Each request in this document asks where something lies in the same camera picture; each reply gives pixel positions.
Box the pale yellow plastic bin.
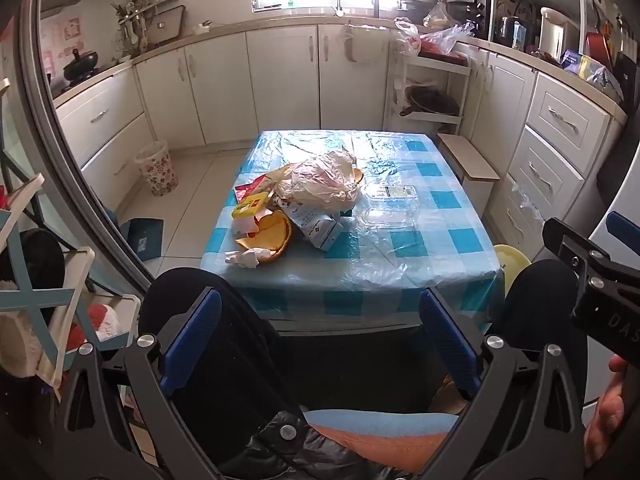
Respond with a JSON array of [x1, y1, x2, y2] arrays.
[[492, 243, 532, 296]]

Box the steel kettle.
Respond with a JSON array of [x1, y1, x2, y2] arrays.
[[500, 16, 521, 46]]

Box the white red printed plastic bag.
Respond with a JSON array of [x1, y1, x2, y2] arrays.
[[394, 16, 421, 57]]

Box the clear crumpled plastic bag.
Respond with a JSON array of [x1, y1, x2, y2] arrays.
[[419, 22, 476, 56]]

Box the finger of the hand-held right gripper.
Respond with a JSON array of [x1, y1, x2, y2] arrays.
[[605, 211, 640, 247], [542, 217, 613, 291]]

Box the white refrigerator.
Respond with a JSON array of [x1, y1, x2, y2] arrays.
[[582, 180, 640, 411]]

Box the dark red tray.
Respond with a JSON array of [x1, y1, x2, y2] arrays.
[[417, 40, 471, 66]]

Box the black frying pan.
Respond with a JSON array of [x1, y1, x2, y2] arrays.
[[400, 85, 461, 117]]

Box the pink wall sticker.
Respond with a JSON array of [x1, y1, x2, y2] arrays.
[[40, 16, 82, 68]]

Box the white shelf rack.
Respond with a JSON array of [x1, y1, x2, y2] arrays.
[[385, 52, 471, 133]]

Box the clear plastic scrap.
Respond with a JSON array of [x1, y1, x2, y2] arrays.
[[510, 180, 546, 221]]

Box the white base cabinet with drawers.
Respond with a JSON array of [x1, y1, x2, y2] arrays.
[[457, 40, 628, 261]]

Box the silver foil bag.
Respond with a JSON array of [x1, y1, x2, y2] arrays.
[[595, 65, 623, 101]]

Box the blue white drink carton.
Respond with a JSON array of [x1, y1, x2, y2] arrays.
[[280, 197, 346, 253]]

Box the white corner kitchen cabinets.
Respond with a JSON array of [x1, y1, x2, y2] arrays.
[[52, 20, 398, 196]]

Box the large orange peel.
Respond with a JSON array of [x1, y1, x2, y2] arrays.
[[236, 210, 293, 252]]

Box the blue checked plastic tablecloth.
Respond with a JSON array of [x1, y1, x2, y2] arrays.
[[200, 129, 503, 333]]

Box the clear bag of bread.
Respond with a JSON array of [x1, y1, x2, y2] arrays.
[[422, 0, 458, 30]]

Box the yellow snack wrapper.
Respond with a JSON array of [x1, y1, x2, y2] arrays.
[[231, 192, 273, 238]]

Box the black wok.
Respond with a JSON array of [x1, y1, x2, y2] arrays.
[[62, 49, 101, 83]]

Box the black framed tray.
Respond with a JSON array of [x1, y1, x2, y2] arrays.
[[150, 5, 185, 46]]

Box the teal white folding rack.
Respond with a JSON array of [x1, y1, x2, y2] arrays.
[[0, 77, 143, 391]]

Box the beige plastic bag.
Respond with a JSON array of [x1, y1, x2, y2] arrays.
[[272, 149, 362, 211]]

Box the white thermos jug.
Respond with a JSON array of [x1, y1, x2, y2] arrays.
[[539, 7, 568, 58]]

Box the red white cloth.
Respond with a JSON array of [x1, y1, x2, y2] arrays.
[[67, 305, 121, 351]]

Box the yellow packet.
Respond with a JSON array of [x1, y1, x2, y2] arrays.
[[580, 55, 608, 81]]

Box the black cloth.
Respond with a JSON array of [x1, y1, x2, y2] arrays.
[[0, 230, 66, 291]]

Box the red pot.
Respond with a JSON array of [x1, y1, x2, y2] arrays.
[[586, 32, 613, 68]]

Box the clear labelled plastic tray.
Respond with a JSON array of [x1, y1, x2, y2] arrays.
[[362, 182, 420, 202]]

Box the floral wastebasket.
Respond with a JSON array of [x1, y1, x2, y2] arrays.
[[134, 141, 180, 197]]

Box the utensil holder with utensils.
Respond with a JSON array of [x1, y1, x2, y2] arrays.
[[111, 0, 151, 53]]

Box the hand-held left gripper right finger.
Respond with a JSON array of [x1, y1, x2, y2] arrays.
[[419, 287, 588, 480]]

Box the small white step stool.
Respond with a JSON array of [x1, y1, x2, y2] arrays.
[[436, 133, 501, 211]]

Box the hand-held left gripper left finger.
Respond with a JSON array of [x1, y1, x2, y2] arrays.
[[50, 287, 223, 480]]

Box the clear plastic clamshell box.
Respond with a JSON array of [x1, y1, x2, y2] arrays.
[[360, 205, 419, 231]]

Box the white crumpled tissue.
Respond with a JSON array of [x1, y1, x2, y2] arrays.
[[224, 247, 273, 268]]

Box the person's right hand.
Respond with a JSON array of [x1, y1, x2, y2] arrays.
[[584, 355, 630, 467]]

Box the black toaster oven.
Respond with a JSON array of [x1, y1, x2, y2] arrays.
[[445, 0, 493, 41]]

